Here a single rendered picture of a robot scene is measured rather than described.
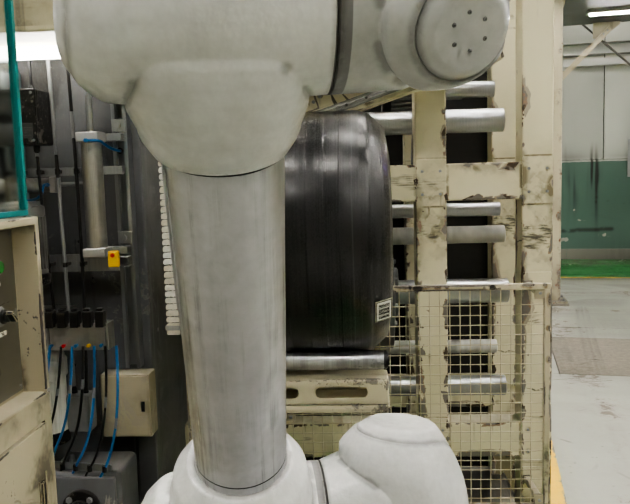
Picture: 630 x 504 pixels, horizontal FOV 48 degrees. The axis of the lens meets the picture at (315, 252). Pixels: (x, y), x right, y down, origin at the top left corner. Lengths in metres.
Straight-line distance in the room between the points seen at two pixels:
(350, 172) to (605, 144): 9.66
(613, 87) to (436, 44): 10.68
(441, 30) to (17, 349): 1.28
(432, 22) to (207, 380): 0.38
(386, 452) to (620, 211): 10.29
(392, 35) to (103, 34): 0.19
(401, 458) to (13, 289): 0.98
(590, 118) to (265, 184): 10.56
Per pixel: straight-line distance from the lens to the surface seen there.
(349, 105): 2.10
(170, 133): 0.52
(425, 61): 0.49
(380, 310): 1.57
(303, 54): 0.50
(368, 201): 1.50
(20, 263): 1.60
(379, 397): 1.68
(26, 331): 1.62
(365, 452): 0.86
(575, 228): 10.99
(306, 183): 1.51
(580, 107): 11.06
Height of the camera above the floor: 1.34
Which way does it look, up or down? 6 degrees down
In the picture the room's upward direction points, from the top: 2 degrees counter-clockwise
